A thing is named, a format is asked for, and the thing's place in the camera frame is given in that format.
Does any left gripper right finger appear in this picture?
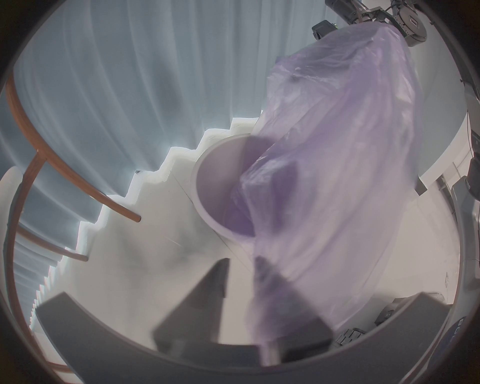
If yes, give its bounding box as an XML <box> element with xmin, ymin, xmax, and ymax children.
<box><xmin>252</xmin><ymin>257</ymin><xmax>334</xmax><ymax>362</ymax></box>

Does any white trash bin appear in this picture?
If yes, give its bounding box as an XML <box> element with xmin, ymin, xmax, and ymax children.
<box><xmin>190</xmin><ymin>134</ymin><xmax>280</xmax><ymax>244</ymax></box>

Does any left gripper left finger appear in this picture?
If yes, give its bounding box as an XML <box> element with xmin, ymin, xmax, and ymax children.
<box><xmin>152</xmin><ymin>258</ymin><xmax>231</xmax><ymax>354</ymax></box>

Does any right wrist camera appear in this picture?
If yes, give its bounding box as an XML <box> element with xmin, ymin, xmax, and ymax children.
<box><xmin>311</xmin><ymin>20</ymin><xmax>338</xmax><ymax>41</ymax></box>

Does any white cushioned wooden chair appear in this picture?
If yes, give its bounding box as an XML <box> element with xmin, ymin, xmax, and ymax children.
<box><xmin>0</xmin><ymin>71</ymin><xmax>142</xmax><ymax>376</ymax></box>

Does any purple plastic bag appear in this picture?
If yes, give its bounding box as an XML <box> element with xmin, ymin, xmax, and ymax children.
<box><xmin>229</xmin><ymin>24</ymin><xmax>424</xmax><ymax>366</ymax></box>

